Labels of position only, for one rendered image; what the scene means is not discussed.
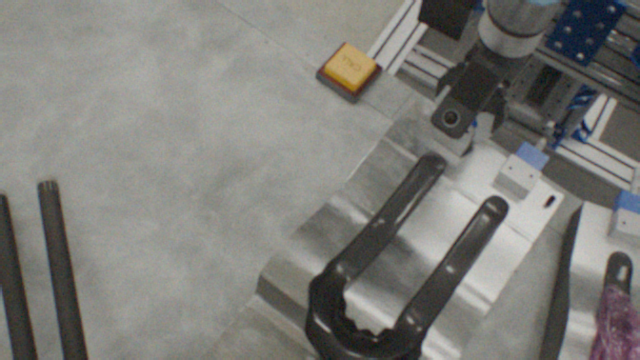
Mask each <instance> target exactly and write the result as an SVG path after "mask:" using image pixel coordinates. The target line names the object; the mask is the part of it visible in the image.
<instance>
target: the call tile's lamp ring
mask: <svg viewBox="0 0 640 360"><path fill-rule="evenodd" d="M346 44H347V43H346V42H344V43H343V44H342V45H341V46H340V47H339V48H338V50H337V51H336V52H335V53H334V54H333V55H332V56H331V57H330V58H329V59H328V60H327V61H325V62H324V64H323V66H322V67H321V68H320V69H319V70H318V71H317V73H319V74H320V75H322V76H323V77H325V78H327V79H329V80H330V81H331V82H332V83H334V84H335V85H336V86H338V87H339V88H341V89H342V90H344V91H346V92H347V94H349V95H350V96H353V97H354V98H357V96H358V95H359V94H360V93H361V91H362V90H363V89H364V88H365V86H366V85H367V84H368V83H369V82H370V81H371V80H372V78H373V77H374V76H375V75H376V74H377V73H378V72H379V71H381V69H382V68H383V67H382V66H379V65H378V64H376V65H375V67H376V70H375V71H374V72H373V73H372V74H371V75H370V76H369V78H368V79H367V80H366V81H365V82H364V83H363V84H362V85H361V86H360V88H359V89H358V90H357V91H356V92H355V93H354V91H352V90H350V89H348V88H347V87H345V86H344V85H342V84H341V83H339V82H338V81H336V80H335V79H333V78H332V77H330V76H329V75H327V74H326V73H324V72H323V69H324V68H325V66H326V65H327V64H328V63H329V61H330V60H331V58H332V57H333V56H334V55H335V54H336V53H337V52H338V51H340V49H342V48H343V47H344V46H345V45H346Z"/></svg>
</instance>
